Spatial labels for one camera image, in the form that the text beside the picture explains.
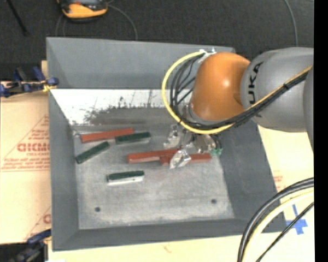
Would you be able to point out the red-brown flat block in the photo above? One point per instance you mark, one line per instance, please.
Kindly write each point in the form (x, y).
(106, 135)
(145, 157)
(201, 157)

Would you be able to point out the grey metal bin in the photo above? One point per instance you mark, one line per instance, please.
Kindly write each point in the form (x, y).
(153, 201)

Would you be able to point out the brown cardboard board red print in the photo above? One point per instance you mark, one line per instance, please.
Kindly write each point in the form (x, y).
(22, 190)

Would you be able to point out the dark green flat block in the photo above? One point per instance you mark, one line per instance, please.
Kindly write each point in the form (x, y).
(125, 175)
(92, 152)
(132, 137)

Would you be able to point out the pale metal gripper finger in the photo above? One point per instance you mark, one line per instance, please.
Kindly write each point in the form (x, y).
(181, 159)
(171, 138)

